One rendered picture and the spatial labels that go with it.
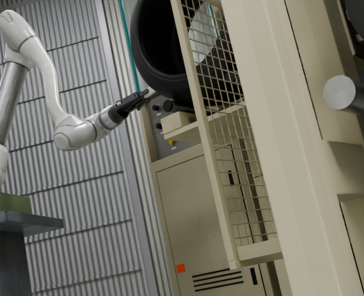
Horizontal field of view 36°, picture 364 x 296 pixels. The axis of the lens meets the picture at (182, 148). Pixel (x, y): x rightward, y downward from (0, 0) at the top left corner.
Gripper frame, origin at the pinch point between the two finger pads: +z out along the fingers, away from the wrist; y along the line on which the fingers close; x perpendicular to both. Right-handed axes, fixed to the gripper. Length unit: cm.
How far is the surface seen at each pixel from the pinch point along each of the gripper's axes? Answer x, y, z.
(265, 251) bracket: 79, -58, 59
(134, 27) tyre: -19.2, -11.6, 10.6
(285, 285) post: 85, 28, 11
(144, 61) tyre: -4.6, -11.6, 10.3
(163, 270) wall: 34, 219, -211
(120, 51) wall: -175, 218, -184
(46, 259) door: -8, 164, -295
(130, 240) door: 1, 203, -225
